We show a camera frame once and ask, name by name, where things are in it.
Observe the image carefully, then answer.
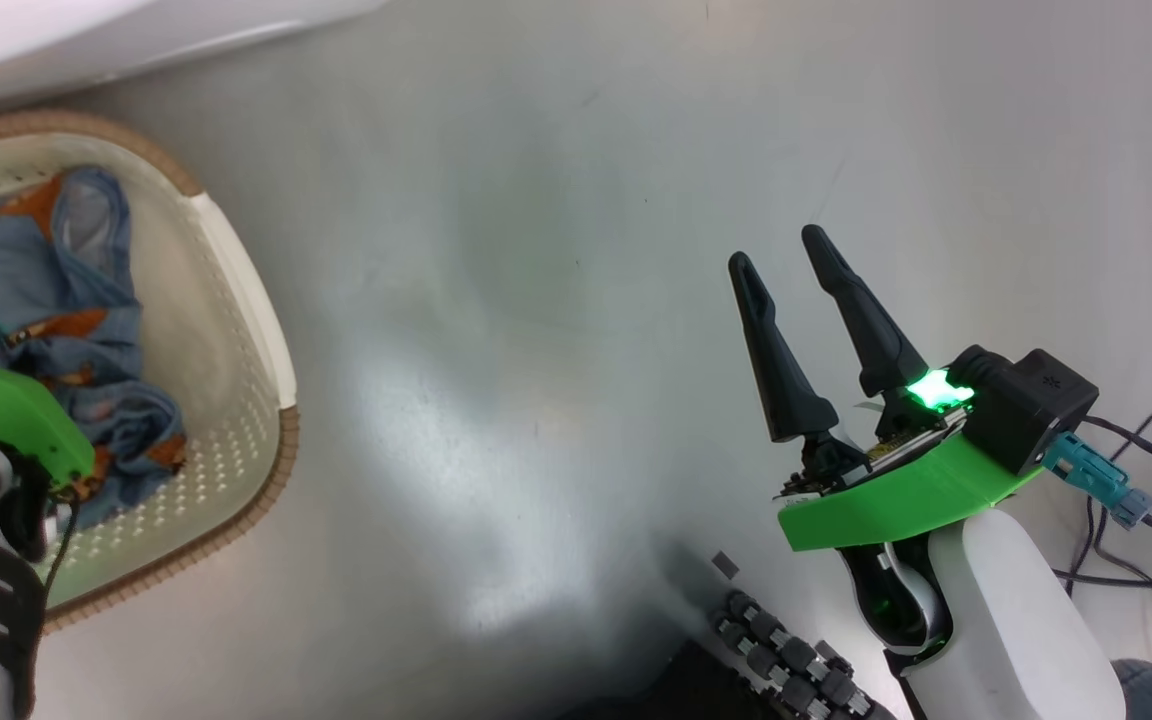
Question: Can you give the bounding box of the cream perforated laundry basket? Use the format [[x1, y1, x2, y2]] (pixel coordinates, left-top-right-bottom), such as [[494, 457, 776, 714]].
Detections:
[[0, 108, 300, 633]]

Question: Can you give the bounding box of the blue cartoon print garment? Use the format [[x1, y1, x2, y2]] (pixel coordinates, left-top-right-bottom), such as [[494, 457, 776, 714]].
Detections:
[[0, 165, 187, 531]]

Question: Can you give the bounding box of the white front-load washing machine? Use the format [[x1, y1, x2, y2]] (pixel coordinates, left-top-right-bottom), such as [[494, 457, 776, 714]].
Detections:
[[0, 0, 387, 116]]

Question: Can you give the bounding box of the black roller omni wheel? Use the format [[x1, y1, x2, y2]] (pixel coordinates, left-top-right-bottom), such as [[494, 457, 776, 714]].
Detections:
[[711, 590, 897, 720]]

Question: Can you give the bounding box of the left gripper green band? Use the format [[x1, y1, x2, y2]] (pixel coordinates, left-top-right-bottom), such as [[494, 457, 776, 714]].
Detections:
[[0, 360, 97, 496]]

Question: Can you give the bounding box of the teal right camera connector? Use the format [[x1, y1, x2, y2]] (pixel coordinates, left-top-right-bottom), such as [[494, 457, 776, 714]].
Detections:
[[1041, 432, 1152, 529]]

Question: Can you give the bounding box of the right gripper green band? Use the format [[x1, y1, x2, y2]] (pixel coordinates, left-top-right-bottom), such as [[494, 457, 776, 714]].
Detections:
[[728, 224, 1047, 553]]

